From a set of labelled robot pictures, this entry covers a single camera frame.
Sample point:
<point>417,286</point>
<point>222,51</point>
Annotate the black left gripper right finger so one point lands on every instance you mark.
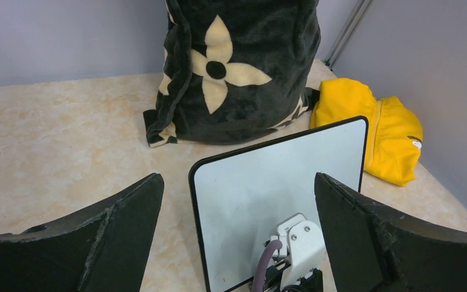
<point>374,247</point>

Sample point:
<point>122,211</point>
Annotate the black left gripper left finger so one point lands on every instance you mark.
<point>101,247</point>

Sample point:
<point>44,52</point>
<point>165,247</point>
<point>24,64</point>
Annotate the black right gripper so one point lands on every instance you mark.
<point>269,277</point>

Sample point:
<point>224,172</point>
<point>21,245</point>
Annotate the small whiteboard black frame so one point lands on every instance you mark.
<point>239,196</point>

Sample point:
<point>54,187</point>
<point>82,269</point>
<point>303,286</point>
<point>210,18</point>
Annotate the yellow folded garment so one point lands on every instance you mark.
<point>395,134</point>

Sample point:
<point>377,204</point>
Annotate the black floral plush blanket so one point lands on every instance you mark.
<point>234,71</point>

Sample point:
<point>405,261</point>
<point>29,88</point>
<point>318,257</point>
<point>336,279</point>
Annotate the right aluminium frame post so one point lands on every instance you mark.
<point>353,20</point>

